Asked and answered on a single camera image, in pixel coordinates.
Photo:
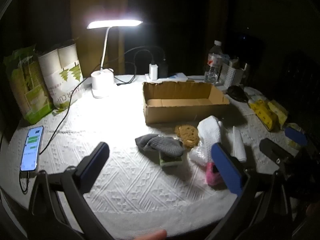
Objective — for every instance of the white paper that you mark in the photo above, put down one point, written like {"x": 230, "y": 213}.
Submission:
{"x": 238, "y": 145}

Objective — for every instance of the white and blue packet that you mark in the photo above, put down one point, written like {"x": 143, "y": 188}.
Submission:
{"x": 178, "y": 76}

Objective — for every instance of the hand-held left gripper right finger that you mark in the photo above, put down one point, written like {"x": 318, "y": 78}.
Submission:
{"x": 226, "y": 170}

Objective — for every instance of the yellow packet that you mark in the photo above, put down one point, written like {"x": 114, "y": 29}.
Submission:
{"x": 278, "y": 110}
{"x": 262, "y": 112}

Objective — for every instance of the smartphone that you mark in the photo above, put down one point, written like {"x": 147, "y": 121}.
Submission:
{"x": 31, "y": 147}

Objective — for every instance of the white desk lamp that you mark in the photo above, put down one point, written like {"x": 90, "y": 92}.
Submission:
{"x": 102, "y": 85}

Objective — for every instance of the person's right hand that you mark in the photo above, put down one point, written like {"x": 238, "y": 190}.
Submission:
{"x": 313, "y": 208}

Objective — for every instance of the clear plastic bag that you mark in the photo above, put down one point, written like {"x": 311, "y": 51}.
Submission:
{"x": 200, "y": 153}

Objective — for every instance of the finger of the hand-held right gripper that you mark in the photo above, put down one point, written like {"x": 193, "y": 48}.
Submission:
{"x": 273, "y": 150}
{"x": 296, "y": 136}

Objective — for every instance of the white knitted piece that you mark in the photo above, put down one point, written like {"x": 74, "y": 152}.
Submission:
{"x": 210, "y": 130}

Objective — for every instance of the person's left hand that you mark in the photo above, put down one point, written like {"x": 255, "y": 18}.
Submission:
{"x": 152, "y": 235}

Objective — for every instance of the cardboard box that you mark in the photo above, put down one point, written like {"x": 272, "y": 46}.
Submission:
{"x": 175, "y": 115}

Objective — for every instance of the green paper bag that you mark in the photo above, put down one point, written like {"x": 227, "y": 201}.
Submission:
{"x": 30, "y": 92}

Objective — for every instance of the white charger plug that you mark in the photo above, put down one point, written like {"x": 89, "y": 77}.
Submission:
{"x": 153, "y": 71}

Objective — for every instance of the brown wooden board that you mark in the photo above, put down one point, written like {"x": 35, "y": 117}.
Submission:
{"x": 85, "y": 10}

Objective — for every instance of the dark cloth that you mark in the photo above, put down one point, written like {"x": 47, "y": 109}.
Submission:
{"x": 237, "y": 93}

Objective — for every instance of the white perforated basket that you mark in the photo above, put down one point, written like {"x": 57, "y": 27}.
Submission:
{"x": 231, "y": 76}

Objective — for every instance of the white textured tablecloth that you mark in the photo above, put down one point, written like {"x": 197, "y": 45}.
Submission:
{"x": 137, "y": 192}

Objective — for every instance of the bag of paper cups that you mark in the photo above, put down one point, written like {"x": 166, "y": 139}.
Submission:
{"x": 62, "y": 80}

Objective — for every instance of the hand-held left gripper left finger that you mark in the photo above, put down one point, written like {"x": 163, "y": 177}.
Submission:
{"x": 96, "y": 166}

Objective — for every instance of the grey knitted sock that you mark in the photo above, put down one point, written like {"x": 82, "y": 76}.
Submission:
{"x": 162, "y": 146}

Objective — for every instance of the clear water bottle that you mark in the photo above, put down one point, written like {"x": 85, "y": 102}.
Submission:
{"x": 213, "y": 65}

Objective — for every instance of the green sponge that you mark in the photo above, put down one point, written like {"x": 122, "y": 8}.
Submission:
{"x": 170, "y": 162}

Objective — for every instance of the pink knitted piece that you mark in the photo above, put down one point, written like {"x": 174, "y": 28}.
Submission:
{"x": 212, "y": 177}

